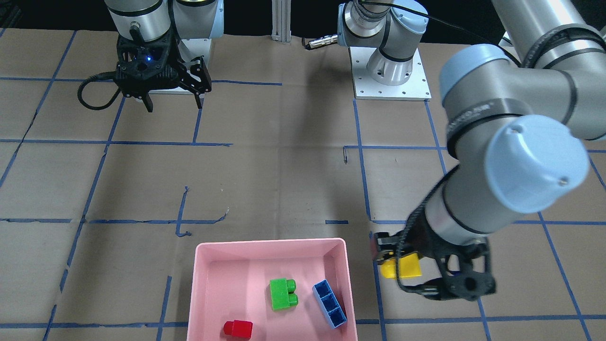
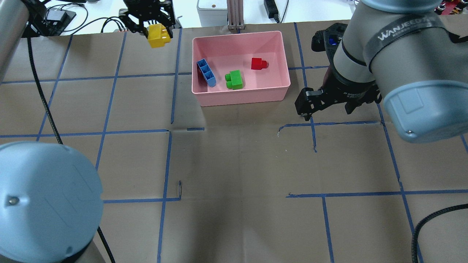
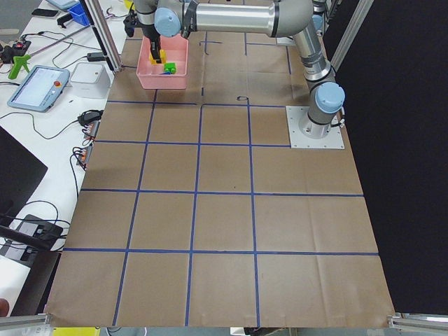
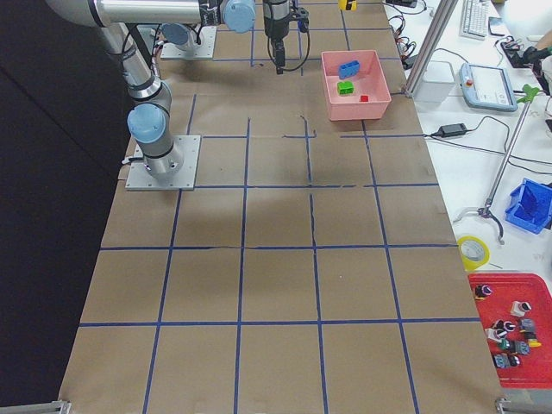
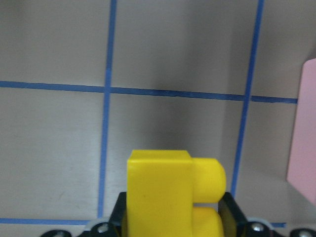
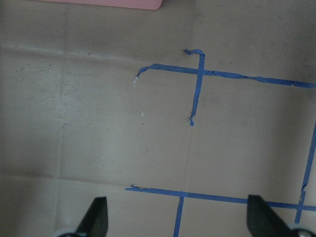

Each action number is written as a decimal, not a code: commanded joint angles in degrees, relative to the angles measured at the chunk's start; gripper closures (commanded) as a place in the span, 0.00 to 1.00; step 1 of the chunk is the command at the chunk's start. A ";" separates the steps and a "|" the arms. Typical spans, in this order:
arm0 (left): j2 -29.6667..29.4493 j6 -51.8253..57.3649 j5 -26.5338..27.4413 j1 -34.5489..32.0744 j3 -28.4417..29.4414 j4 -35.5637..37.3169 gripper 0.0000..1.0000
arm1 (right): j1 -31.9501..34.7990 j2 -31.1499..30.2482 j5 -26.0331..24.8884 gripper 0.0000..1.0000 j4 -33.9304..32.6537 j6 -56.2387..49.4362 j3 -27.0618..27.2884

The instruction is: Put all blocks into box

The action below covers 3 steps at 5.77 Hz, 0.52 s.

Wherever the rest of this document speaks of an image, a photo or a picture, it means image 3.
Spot green plastic tool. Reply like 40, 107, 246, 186
8, 55, 31, 80

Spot pink plastic box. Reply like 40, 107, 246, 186
136, 34, 189, 90

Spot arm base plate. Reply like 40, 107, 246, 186
286, 106, 345, 150

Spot green toy block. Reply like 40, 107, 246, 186
163, 62, 177, 75

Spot aluminium frame post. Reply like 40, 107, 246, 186
80, 0, 123, 73

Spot blue plastic bin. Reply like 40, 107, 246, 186
68, 3, 92, 27

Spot black power adapter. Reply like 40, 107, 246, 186
86, 52, 106, 62

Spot white square box device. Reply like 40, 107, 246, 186
70, 62, 111, 99

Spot teach pendant tablet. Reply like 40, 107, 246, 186
7, 66, 71, 113

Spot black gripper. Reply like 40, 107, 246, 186
141, 24, 163, 64

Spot yellow toy block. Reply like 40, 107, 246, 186
148, 49, 167, 65

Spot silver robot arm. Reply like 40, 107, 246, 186
125, 1, 342, 126

